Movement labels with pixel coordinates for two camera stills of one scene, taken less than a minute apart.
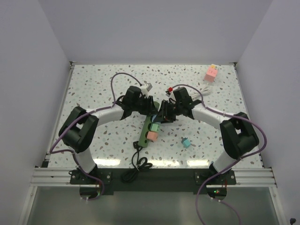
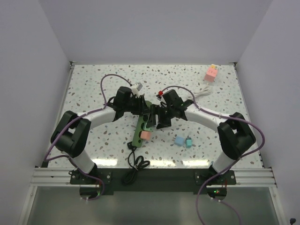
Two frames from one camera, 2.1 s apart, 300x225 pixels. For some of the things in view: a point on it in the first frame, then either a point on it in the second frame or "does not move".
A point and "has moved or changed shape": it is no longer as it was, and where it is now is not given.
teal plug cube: [186, 143] has moved or changed shape
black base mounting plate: [153, 181] does not move
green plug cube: [153, 127] has moved or changed shape
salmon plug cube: [152, 135] -> [146, 135]
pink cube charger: [211, 73] does not move
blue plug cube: [153, 117] has moved or changed shape
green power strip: [143, 141] -> [141, 121]
